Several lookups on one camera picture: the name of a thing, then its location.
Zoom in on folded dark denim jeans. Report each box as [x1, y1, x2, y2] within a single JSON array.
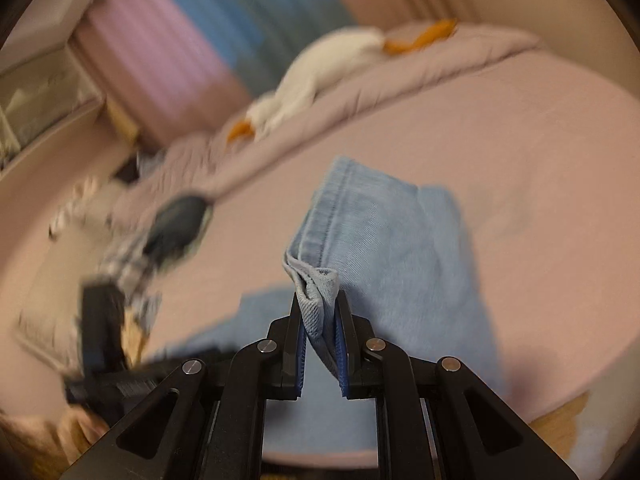
[[143, 195, 210, 266]]

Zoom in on white goose plush toy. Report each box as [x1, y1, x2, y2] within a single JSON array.
[[227, 20, 457, 144]]

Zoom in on mauve quilted duvet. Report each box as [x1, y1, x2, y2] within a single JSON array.
[[110, 25, 541, 230]]

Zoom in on small white plush toy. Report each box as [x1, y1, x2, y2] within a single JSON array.
[[48, 176, 114, 240]]

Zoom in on plaid pillow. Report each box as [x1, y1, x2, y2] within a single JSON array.
[[96, 231, 162, 335]]

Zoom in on pink and blue curtains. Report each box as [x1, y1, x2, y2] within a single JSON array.
[[74, 0, 355, 146]]

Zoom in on pink bed sheet mattress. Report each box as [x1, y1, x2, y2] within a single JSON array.
[[20, 41, 639, 468]]

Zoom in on white shelf unit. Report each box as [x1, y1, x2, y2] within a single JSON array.
[[1, 46, 105, 178]]

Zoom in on light blue denim pants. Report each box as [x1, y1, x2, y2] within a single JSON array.
[[156, 157, 506, 456]]

